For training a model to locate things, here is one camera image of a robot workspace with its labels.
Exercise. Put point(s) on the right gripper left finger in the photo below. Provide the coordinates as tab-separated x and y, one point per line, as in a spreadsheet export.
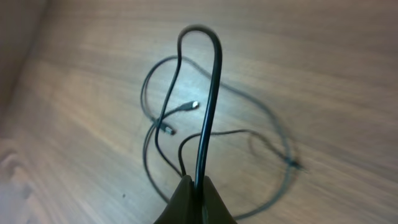
180	208

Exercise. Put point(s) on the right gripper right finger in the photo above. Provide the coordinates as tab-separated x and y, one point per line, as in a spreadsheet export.
214	209

